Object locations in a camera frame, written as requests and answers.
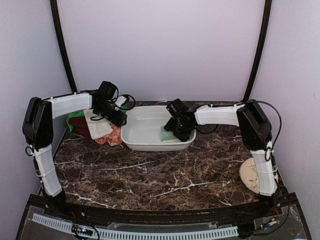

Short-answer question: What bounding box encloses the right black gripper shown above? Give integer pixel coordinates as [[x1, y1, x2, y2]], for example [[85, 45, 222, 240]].
[[164, 117, 192, 143]]

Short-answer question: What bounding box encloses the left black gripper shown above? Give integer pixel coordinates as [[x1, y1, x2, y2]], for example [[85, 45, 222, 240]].
[[95, 101, 127, 127]]

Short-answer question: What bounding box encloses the mint green panda towel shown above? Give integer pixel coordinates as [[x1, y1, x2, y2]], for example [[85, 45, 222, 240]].
[[160, 125, 176, 142]]

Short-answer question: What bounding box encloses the cream white towel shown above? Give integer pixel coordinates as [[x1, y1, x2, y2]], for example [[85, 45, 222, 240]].
[[83, 109, 114, 140]]

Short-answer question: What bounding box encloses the white plastic basin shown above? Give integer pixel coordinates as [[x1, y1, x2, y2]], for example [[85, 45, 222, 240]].
[[120, 105, 197, 152]]

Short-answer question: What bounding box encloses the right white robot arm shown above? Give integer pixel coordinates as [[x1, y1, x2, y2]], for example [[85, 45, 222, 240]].
[[164, 98, 278, 197]]

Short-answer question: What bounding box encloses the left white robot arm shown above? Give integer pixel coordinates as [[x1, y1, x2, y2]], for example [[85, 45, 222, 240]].
[[22, 81, 135, 198]]

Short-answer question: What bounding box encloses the orange patterned towel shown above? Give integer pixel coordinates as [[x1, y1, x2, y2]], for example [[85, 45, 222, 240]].
[[95, 123, 123, 147]]

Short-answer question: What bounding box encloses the bright green towel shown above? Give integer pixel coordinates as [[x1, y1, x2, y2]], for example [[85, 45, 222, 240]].
[[66, 110, 85, 132]]

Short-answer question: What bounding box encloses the dark red towel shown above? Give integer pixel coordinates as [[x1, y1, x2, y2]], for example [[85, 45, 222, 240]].
[[74, 119, 92, 140]]

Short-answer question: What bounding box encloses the round floral coaster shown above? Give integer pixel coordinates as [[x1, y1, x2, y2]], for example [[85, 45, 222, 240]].
[[239, 157, 260, 194]]

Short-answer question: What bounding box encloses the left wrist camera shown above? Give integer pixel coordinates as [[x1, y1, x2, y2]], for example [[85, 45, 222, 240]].
[[113, 95, 129, 110]]

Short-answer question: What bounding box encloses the left black frame post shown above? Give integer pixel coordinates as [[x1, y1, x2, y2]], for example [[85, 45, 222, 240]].
[[49, 0, 78, 93]]

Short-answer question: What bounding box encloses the black frame post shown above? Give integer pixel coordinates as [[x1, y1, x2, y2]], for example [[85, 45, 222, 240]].
[[242, 0, 273, 102], [49, 0, 78, 93]]

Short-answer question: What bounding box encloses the black front rail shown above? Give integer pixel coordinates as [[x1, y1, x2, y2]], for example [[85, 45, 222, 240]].
[[24, 193, 298, 226]]

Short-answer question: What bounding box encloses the white slotted cable duct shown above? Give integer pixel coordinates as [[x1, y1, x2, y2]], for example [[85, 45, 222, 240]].
[[31, 213, 239, 240]]

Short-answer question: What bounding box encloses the right black frame post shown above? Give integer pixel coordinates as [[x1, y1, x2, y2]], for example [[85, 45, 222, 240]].
[[242, 0, 273, 102]]

